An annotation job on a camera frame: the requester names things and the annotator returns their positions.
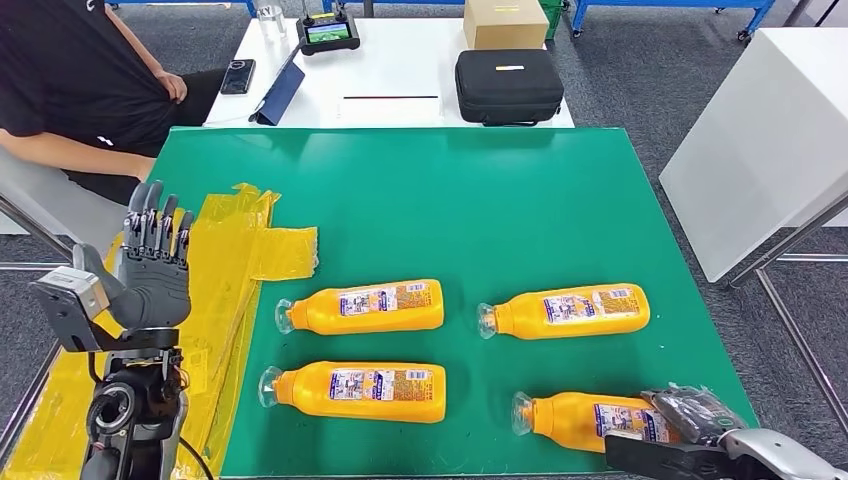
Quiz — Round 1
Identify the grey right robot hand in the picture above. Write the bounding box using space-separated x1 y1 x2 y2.
639 384 747 446

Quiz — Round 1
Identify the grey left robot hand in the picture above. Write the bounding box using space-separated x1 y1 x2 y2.
72 180 195 333

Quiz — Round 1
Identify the orange juice bottle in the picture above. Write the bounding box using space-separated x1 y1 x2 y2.
476 283 652 341
274 279 446 337
258 361 448 425
511 390 684 455

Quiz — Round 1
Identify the yellow plastic film patch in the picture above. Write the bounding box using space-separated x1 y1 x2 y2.
0 183 319 480

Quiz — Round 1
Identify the black smartphone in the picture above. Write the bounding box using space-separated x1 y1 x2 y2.
219 58 257 96

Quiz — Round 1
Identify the person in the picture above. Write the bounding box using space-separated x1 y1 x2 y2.
0 0 227 207

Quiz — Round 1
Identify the blue tablet cover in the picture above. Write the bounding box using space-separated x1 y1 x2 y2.
248 44 307 127

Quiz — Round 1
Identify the clear glass cup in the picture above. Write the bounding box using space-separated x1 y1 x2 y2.
254 3 287 41

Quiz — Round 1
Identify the green table mat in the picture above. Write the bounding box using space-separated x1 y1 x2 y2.
135 127 763 480

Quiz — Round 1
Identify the black remote controller with screen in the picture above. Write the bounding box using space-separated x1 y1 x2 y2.
295 0 362 57

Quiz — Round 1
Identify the white desk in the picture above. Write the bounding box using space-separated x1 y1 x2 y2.
203 17 576 130

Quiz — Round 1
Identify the black zip case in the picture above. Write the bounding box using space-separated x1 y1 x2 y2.
454 49 565 128

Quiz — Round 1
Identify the blue metal rack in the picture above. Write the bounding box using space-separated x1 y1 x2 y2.
569 0 776 44

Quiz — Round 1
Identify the green plastic crate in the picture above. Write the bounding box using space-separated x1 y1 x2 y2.
537 0 564 42

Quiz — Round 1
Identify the brown cardboard box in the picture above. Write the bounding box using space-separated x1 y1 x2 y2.
462 0 550 52

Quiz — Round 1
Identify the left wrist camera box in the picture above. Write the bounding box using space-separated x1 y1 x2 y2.
29 266 127 354

